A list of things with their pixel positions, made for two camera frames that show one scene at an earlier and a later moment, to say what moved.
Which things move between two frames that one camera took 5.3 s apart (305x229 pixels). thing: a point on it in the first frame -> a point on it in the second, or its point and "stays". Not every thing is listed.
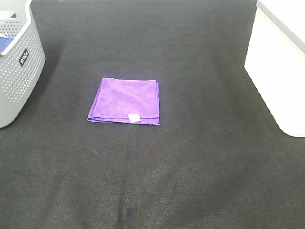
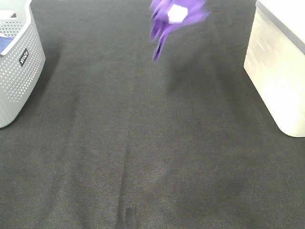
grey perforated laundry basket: [22, 57] stays
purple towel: [125, 100] -> [166, 15]
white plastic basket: [275, 61] stays
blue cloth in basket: [4, 42] stays
